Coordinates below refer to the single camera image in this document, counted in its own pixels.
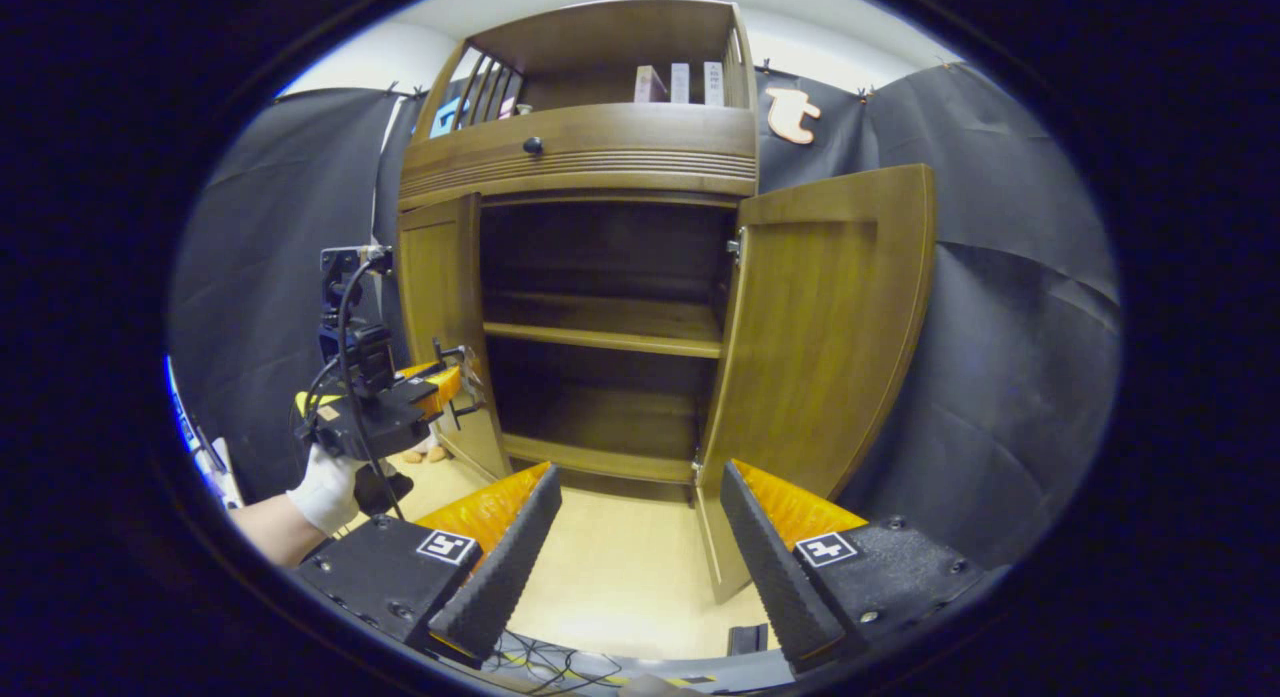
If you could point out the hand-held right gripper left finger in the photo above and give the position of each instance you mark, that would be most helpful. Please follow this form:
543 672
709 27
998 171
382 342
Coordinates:
505 567

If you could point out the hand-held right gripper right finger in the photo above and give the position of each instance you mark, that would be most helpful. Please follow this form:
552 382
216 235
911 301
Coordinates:
775 567

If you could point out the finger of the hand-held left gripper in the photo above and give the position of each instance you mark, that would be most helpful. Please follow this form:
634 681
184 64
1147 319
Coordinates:
425 370
445 392

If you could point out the wooden shoe cabinet door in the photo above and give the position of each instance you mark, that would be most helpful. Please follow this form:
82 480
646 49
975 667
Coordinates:
435 277
820 327

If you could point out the wooden double-door shoe cabinet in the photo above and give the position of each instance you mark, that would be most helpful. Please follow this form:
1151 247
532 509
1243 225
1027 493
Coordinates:
600 332

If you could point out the wooden cabinet drawer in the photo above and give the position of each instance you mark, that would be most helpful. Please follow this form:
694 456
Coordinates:
620 142

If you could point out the metal door hinge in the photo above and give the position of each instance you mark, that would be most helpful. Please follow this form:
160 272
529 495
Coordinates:
736 247

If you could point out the white and blue object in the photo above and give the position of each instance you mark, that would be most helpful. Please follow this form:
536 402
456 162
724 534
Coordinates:
200 447

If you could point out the black backdrop cloth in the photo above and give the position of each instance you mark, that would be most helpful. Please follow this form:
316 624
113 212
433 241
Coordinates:
1000 327

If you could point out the grey book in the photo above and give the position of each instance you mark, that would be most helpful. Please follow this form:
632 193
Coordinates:
680 83

